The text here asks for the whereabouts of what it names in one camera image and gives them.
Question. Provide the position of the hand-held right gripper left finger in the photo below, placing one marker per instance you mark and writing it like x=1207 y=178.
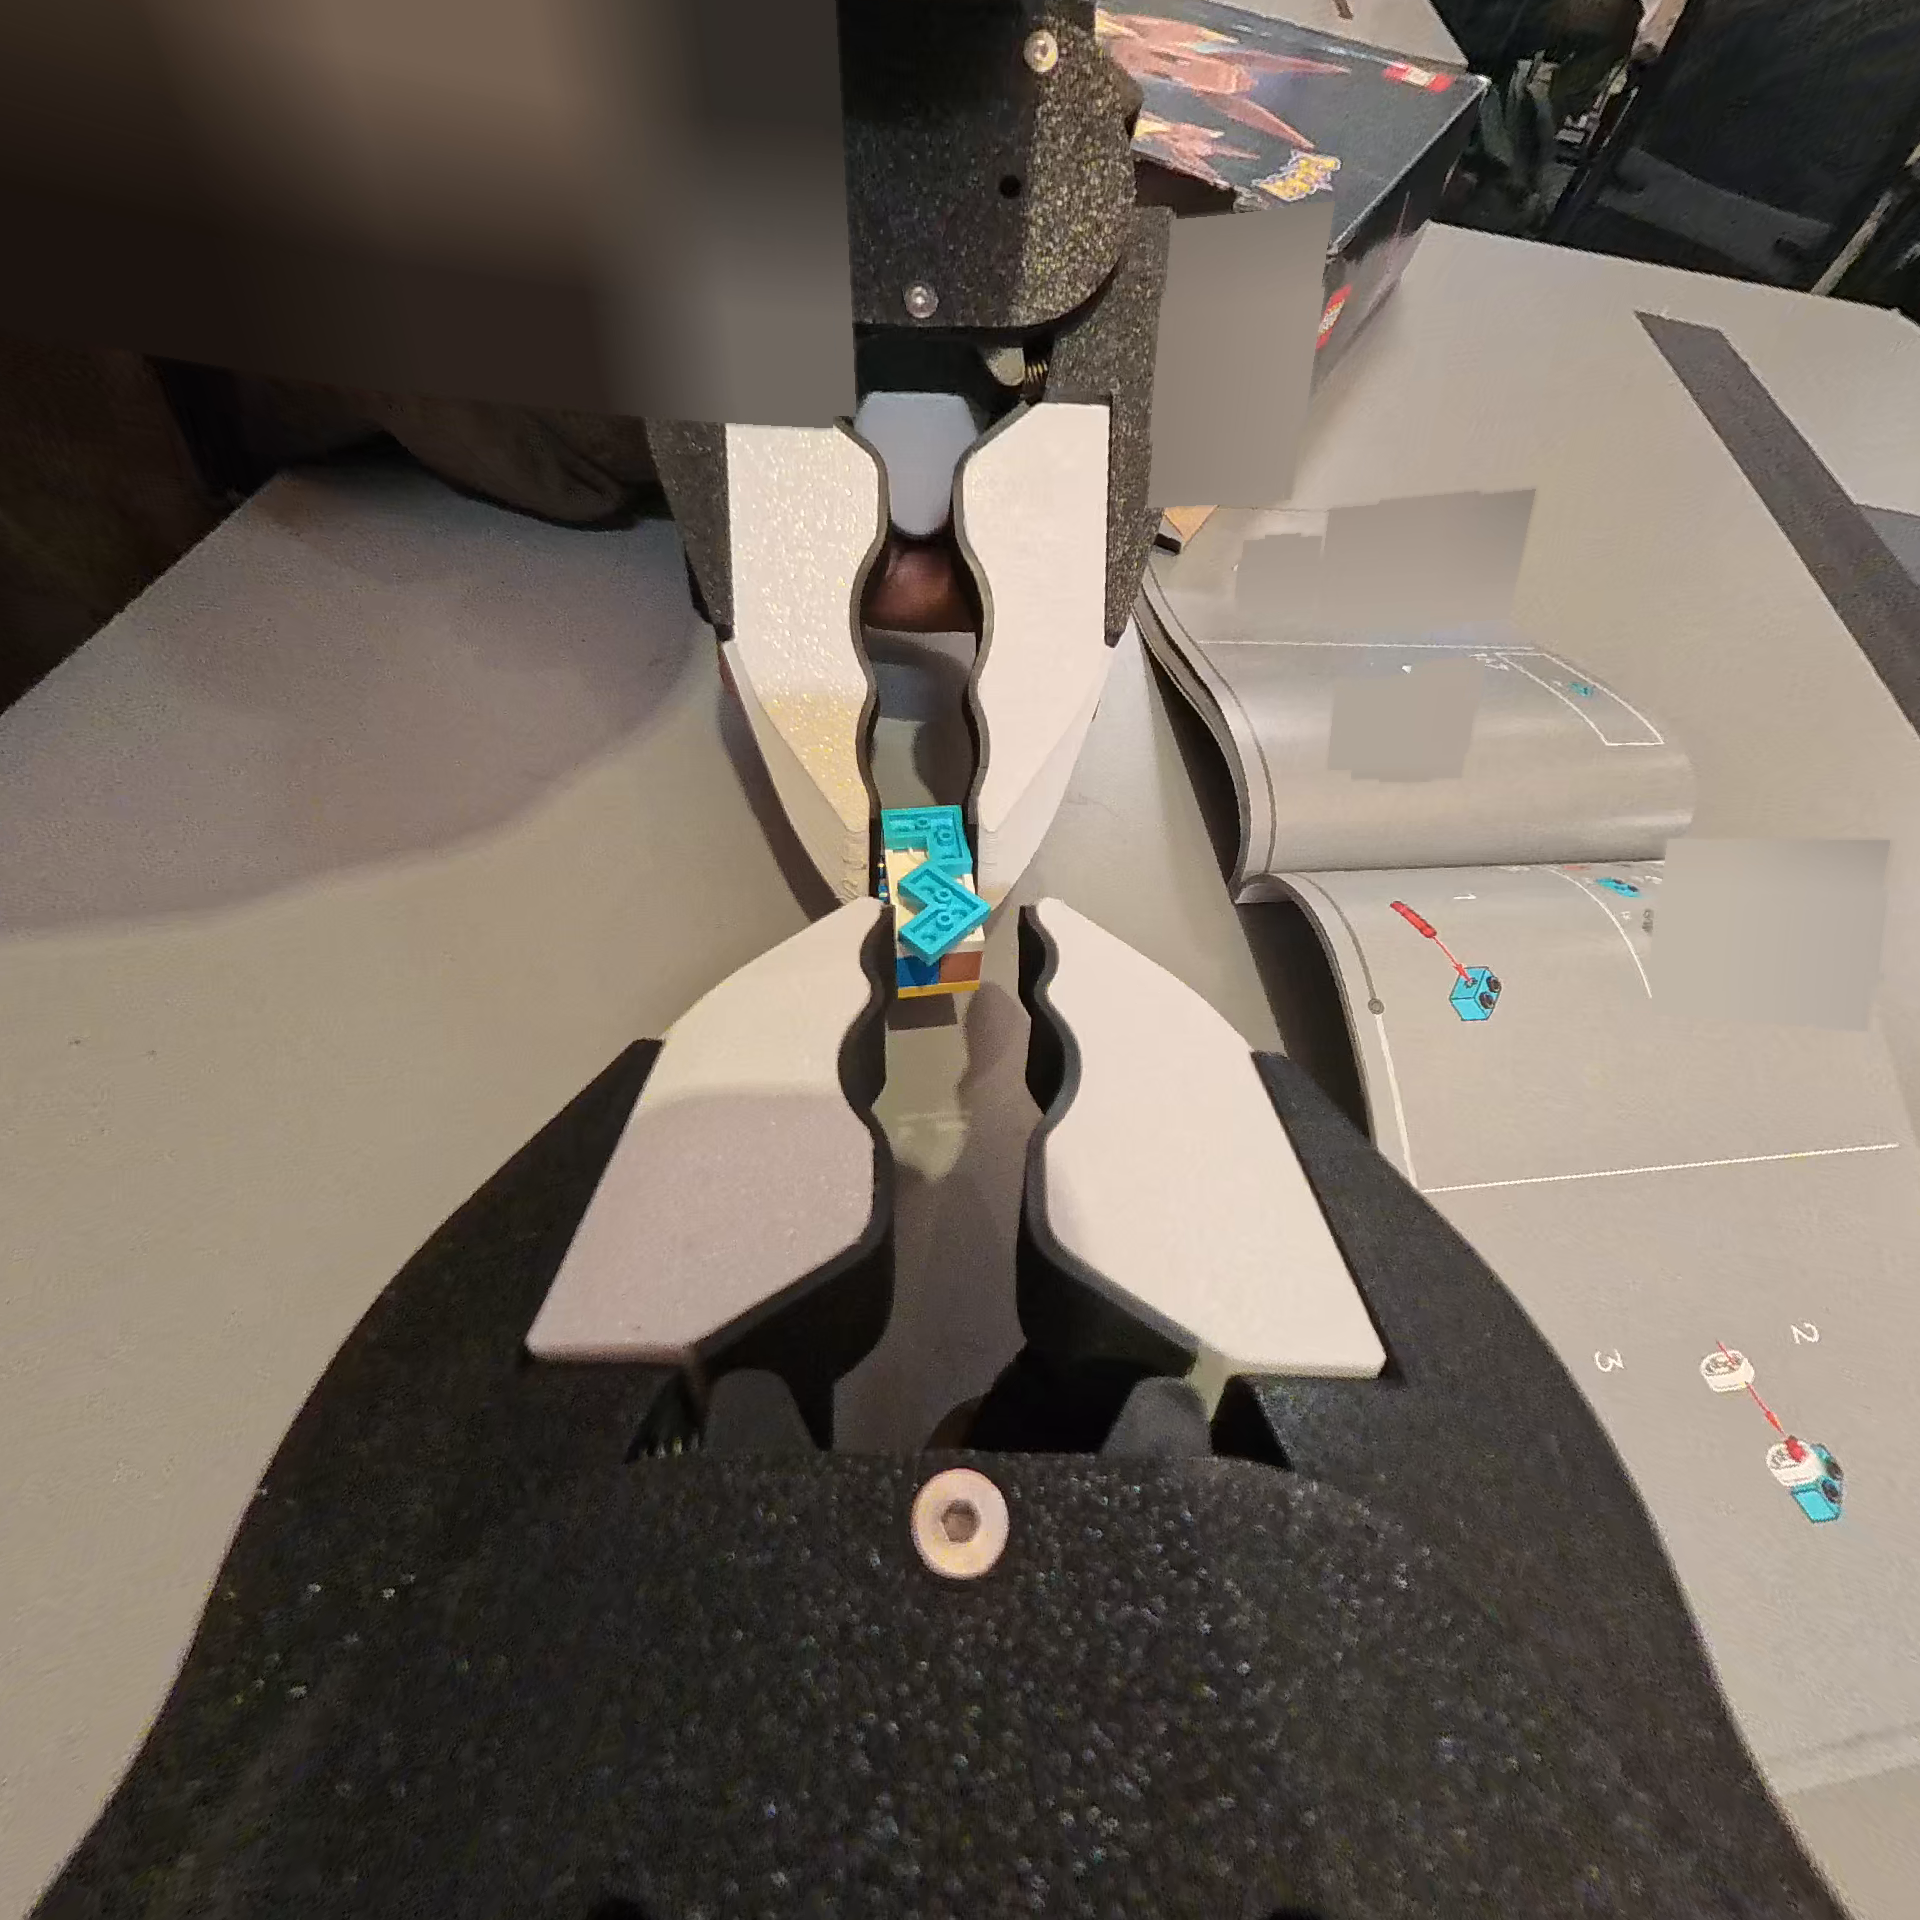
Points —
x=717 y=1187

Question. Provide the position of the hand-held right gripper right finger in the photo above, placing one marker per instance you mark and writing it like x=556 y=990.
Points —
x=1201 y=1201

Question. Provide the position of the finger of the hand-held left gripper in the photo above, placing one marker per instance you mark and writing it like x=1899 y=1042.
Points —
x=786 y=599
x=1049 y=599

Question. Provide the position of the multicolour toy brick assembly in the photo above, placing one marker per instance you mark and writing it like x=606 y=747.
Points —
x=915 y=830

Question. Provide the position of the teal L-shaped brick plate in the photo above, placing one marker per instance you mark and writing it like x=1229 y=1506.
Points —
x=943 y=915

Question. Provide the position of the person's left forearm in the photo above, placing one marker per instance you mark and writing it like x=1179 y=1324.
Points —
x=496 y=467

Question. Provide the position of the grey desk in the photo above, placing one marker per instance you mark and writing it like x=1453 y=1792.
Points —
x=226 y=1050

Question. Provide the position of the person's left hand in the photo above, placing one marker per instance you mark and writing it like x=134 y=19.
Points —
x=915 y=586

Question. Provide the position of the dark printed cardboard box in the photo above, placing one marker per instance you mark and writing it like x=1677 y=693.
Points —
x=1275 y=88

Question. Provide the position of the grey instruction booklet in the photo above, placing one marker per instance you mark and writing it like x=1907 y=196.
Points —
x=1575 y=1050

